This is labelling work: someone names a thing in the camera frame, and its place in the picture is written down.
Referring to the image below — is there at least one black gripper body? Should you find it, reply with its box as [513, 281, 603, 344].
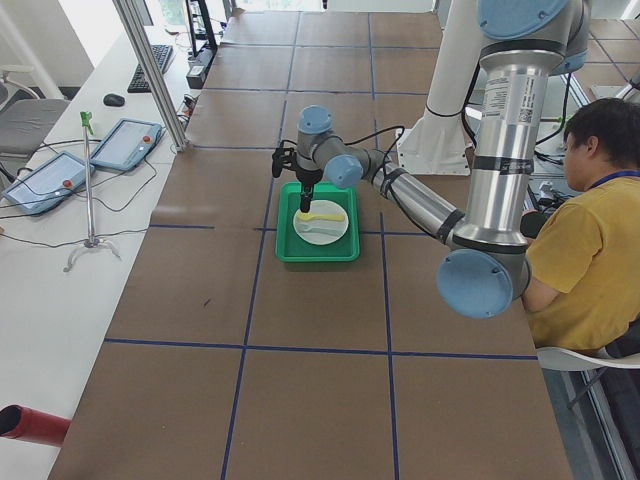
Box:
[296, 169, 321, 196]

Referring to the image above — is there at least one yellow plastic spoon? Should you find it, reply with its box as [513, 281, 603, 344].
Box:
[295, 212, 347, 222]

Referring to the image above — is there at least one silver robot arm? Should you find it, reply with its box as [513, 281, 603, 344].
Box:
[293, 1, 591, 319]

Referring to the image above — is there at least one pale green plastic fork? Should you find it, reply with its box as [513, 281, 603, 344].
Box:
[297, 224, 344, 237]

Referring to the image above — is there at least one white round plate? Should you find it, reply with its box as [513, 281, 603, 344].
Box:
[292, 200, 350, 246]

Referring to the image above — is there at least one green plastic tray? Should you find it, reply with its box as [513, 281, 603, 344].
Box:
[275, 182, 360, 263]

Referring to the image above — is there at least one black power strip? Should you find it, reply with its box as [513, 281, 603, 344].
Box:
[186, 48, 215, 90]

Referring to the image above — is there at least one far blue teach pendant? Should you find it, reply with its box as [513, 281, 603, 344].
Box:
[90, 118, 162, 172]

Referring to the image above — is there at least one blue teach pendant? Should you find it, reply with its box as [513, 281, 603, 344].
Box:
[90, 118, 162, 172]
[2, 151, 86, 216]

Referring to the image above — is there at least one black keyboard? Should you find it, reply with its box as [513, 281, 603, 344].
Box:
[126, 44, 174, 94]

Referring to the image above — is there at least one black computer mouse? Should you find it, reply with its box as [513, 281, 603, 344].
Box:
[103, 93, 126, 107]

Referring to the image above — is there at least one metal reacher grabber stick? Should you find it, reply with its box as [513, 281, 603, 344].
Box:
[63, 111, 121, 273]

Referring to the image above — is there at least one near blue teach pendant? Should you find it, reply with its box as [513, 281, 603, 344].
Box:
[2, 151, 86, 216]

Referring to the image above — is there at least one grey office chair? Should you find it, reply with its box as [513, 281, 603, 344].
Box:
[1, 64, 69, 182]

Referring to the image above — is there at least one person in yellow shirt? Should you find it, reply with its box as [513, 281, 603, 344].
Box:
[521, 98, 639, 355]

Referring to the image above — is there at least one white chair seat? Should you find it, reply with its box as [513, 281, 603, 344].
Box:
[536, 347, 639, 372]

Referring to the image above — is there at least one red cylinder tube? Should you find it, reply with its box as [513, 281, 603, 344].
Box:
[1, 405, 71, 447]

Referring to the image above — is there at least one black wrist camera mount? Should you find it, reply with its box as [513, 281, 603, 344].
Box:
[271, 139, 298, 178]

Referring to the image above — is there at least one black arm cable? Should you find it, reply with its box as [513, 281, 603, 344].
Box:
[349, 124, 407, 191]

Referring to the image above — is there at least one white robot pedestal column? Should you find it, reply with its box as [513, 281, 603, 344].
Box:
[398, 0, 486, 175]

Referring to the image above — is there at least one aluminium frame post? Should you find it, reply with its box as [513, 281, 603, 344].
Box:
[113, 0, 188, 152]

